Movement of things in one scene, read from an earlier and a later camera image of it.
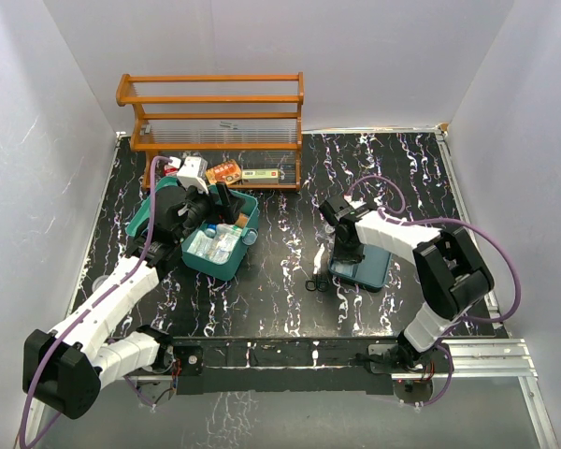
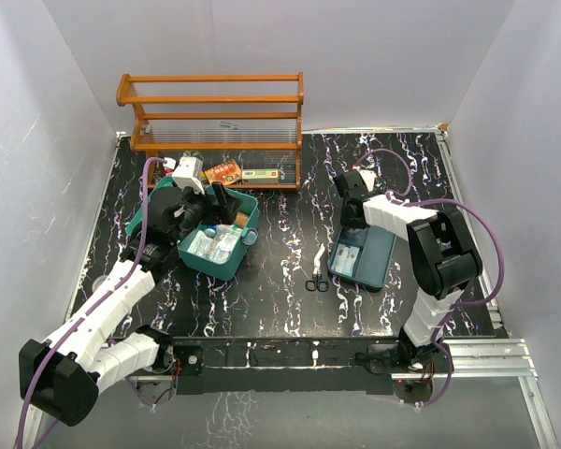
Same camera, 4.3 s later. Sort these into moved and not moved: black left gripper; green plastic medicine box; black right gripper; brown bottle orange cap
Moved: black right gripper
Not moved: black left gripper; green plastic medicine box; brown bottle orange cap
